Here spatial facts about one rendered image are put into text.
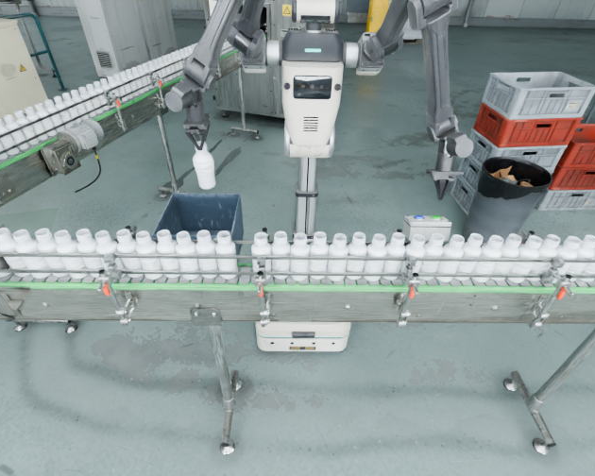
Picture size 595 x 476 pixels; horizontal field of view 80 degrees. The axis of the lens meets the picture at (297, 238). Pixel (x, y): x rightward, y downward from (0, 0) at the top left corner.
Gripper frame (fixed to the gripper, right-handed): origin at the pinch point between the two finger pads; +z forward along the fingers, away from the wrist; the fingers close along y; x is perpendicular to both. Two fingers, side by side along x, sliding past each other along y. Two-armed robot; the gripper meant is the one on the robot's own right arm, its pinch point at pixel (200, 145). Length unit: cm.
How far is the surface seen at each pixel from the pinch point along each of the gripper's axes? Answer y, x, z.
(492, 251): 33, 91, 20
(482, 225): -98, 175, 107
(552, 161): -145, 244, 78
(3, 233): 29, -54, 14
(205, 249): 31.7, 4.2, 19.3
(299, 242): 32.3, 32.6, 16.2
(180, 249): 32.0, -3.0, 18.9
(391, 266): 33, 62, 26
